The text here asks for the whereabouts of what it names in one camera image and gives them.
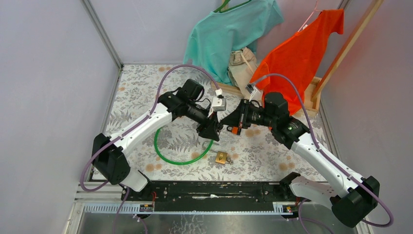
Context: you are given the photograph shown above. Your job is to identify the floral table cloth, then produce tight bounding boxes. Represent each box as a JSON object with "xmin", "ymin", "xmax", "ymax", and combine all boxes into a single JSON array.
[{"xmin": 105, "ymin": 65, "xmax": 324, "ymax": 182}]

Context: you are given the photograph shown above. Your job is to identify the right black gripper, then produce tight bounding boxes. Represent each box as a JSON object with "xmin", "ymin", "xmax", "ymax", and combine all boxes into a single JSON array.
[{"xmin": 220, "ymin": 99, "xmax": 275, "ymax": 129}]

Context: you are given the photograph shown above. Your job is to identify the teal t-shirt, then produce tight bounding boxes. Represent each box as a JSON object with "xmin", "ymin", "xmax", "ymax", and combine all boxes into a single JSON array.
[{"xmin": 183, "ymin": 0, "xmax": 284, "ymax": 84}]

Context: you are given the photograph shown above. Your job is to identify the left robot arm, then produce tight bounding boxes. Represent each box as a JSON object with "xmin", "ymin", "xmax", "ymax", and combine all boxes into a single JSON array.
[{"xmin": 92, "ymin": 79, "xmax": 226, "ymax": 200}]

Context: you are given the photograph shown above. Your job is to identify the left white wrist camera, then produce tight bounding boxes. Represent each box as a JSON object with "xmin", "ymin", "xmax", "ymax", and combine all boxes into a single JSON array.
[{"xmin": 210, "ymin": 89, "xmax": 226, "ymax": 112}]

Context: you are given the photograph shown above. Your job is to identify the beige cloth bag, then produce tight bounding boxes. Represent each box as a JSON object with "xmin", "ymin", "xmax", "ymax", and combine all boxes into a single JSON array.
[{"xmin": 228, "ymin": 47, "xmax": 258, "ymax": 99}]

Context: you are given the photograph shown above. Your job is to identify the green hanger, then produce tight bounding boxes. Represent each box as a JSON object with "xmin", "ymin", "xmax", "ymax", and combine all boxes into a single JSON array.
[{"xmin": 213, "ymin": 0, "xmax": 251, "ymax": 13}]

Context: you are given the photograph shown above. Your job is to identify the aluminium frame profile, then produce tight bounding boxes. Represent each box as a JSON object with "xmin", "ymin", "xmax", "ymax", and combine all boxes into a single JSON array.
[{"xmin": 80, "ymin": 0, "xmax": 123, "ymax": 70}]

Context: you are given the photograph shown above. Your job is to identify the orange black padlock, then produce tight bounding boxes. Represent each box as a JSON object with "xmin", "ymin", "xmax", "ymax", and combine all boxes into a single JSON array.
[{"xmin": 226, "ymin": 126, "xmax": 242, "ymax": 136}]

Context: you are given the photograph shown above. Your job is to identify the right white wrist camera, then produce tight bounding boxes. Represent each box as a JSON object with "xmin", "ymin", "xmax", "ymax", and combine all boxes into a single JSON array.
[{"xmin": 245, "ymin": 83, "xmax": 263, "ymax": 102}]

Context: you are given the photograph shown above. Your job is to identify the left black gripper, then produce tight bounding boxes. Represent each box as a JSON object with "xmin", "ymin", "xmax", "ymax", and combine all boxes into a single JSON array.
[{"xmin": 184, "ymin": 100, "xmax": 221, "ymax": 142}]

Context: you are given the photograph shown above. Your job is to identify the brass padlock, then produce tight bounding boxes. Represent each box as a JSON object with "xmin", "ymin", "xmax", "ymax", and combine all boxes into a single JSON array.
[{"xmin": 202, "ymin": 141, "xmax": 230, "ymax": 164}]

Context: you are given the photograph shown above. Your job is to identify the green cable lock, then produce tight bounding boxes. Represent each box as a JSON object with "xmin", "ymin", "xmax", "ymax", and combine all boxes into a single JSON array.
[{"xmin": 153, "ymin": 128, "xmax": 214, "ymax": 166}]

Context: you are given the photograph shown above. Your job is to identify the wooden clothes rack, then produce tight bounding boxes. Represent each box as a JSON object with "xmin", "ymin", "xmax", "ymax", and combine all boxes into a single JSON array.
[{"xmin": 219, "ymin": 0, "xmax": 383, "ymax": 117}]

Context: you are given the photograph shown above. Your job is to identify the small silver keys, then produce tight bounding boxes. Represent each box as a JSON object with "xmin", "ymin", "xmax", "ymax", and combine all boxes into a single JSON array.
[{"xmin": 225, "ymin": 157, "xmax": 233, "ymax": 165}]

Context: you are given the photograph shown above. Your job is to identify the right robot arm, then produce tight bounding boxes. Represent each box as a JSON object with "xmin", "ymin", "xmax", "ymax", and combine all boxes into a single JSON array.
[{"xmin": 221, "ymin": 92, "xmax": 380, "ymax": 228}]

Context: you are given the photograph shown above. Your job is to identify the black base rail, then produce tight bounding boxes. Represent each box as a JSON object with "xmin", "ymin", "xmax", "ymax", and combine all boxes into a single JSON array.
[{"xmin": 121, "ymin": 180, "xmax": 302, "ymax": 214}]

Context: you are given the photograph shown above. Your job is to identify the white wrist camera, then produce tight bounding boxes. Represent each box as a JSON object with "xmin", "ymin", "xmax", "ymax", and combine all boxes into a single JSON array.
[
  {"xmin": 210, "ymin": 89, "xmax": 226, "ymax": 112},
  {"xmin": 245, "ymin": 83, "xmax": 263, "ymax": 102}
]

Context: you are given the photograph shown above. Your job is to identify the pink hanger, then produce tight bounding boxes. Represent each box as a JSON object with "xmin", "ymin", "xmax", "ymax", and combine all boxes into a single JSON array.
[{"xmin": 297, "ymin": 0, "xmax": 322, "ymax": 32}]

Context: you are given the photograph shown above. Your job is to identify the orange t-shirt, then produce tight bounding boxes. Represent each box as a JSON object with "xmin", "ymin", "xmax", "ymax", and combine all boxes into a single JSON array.
[{"xmin": 250, "ymin": 9, "xmax": 344, "ymax": 115}]

